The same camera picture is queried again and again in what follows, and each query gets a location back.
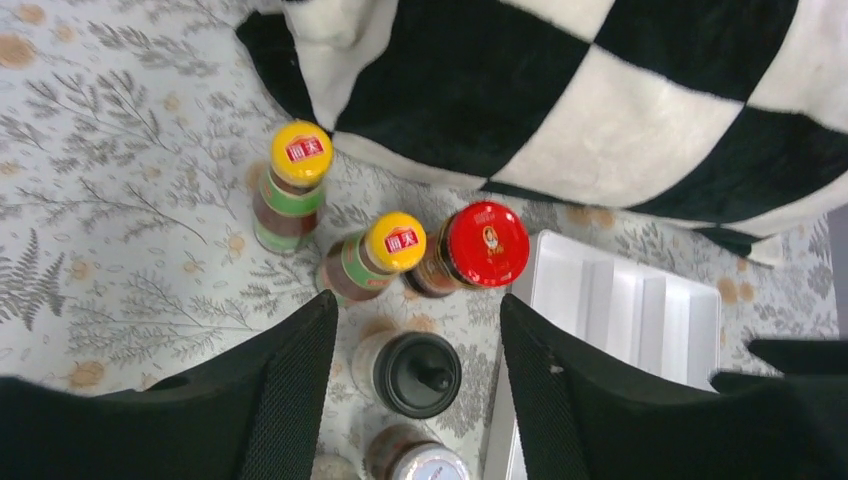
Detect white divided organizer tray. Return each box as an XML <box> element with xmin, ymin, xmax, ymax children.
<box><xmin>478</xmin><ymin>229</ymin><xmax>723</xmax><ymax>480</ymax></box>

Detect red lid chili sauce jar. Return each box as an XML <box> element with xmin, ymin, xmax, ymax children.
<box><xmin>403</xmin><ymin>201</ymin><xmax>530</xmax><ymax>298</ymax></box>

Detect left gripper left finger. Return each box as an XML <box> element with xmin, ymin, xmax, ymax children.
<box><xmin>1</xmin><ymin>292</ymin><xmax>338</xmax><ymax>479</ymax></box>

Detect black spout lid shaker jar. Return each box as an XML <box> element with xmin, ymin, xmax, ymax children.
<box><xmin>351</xmin><ymin>330</ymin><xmax>463</xmax><ymax>420</ymax></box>

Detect yellow cap sauce bottle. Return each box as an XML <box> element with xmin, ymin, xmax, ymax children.
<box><xmin>315</xmin><ymin>211</ymin><xmax>427</xmax><ymax>306</ymax></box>
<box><xmin>252</xmin><ymin>120</ymin><xmax>334</xmax><ymax>254</ymax></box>

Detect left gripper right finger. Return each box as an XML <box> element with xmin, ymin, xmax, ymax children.
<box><xmin>500</xmin><ymin>295</ymin><xmax>847</xmax><ymax>479</ymax></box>

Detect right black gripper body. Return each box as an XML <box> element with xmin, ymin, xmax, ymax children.
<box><xmin>710</xmin><ymin>338</ymin><xmax>847</xmax><ymax>398</ymax></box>

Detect black and white checkered pillow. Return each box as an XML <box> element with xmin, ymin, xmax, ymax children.
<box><xmin>236</xmin><ymin>0</ymin><xmax>847</xmax><ymax>265</ymax></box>

